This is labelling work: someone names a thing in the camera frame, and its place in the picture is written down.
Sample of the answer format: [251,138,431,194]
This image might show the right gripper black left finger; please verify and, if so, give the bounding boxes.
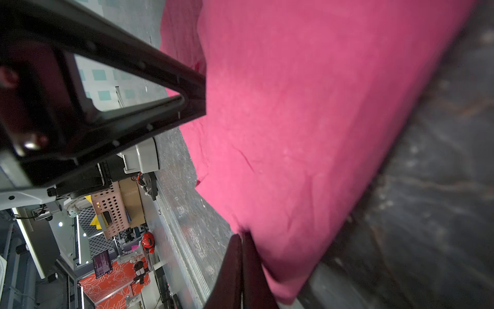
[203,234,243,309]

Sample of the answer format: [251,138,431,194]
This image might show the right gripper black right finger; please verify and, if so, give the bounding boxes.
[242,233,279,309]

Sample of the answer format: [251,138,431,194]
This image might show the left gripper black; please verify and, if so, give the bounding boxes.
[1,1,207,185]

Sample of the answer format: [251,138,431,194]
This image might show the pink paper napkin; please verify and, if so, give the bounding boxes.
[160,1,475,304]

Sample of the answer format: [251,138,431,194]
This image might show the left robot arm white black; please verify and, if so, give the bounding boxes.
[1,1,206,208]

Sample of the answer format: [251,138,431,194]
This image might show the grey switch box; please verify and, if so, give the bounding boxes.
[117,138,160,175]

